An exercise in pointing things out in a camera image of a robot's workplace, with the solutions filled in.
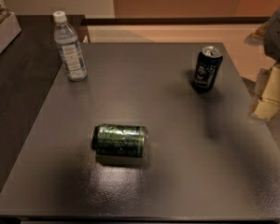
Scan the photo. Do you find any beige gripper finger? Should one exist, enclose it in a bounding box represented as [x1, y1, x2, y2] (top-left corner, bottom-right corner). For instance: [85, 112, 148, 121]
[251, 62, 280, 120]
[245, 22, 268, 46]

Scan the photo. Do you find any dark blue pepsi can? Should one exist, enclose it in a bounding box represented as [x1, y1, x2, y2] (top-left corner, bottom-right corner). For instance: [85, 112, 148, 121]
[191, 46, 223, 92]

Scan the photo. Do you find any green soda can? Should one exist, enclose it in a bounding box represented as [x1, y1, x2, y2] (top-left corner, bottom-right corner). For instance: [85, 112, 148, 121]
[91, 124, 148, 158]

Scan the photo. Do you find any clear plastic water bottle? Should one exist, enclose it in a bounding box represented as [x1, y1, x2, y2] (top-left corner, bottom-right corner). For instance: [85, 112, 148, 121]
[53, 11, 88, 82]

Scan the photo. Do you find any grey box with snacks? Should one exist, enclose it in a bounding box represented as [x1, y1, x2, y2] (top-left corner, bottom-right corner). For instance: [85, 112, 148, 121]
[0, 0, 21, 55]

